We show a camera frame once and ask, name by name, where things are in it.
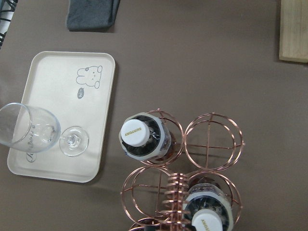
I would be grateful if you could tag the tea bottle white cap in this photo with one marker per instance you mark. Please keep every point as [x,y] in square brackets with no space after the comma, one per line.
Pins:
[145,137]

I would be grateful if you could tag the copper wire bottle basket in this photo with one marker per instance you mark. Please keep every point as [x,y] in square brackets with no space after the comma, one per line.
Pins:
[153,195]

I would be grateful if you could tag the tea bottle in basket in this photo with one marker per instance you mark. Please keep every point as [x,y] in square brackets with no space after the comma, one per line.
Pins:
[207,207]

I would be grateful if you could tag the cream rabbit tray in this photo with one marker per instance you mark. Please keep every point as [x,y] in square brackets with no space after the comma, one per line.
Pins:
[76,87]

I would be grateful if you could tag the clear wine glass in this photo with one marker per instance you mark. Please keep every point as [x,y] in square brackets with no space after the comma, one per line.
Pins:
[33,129]

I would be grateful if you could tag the wooden cutting board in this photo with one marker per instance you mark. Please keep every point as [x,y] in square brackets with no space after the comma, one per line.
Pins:
[294,31]

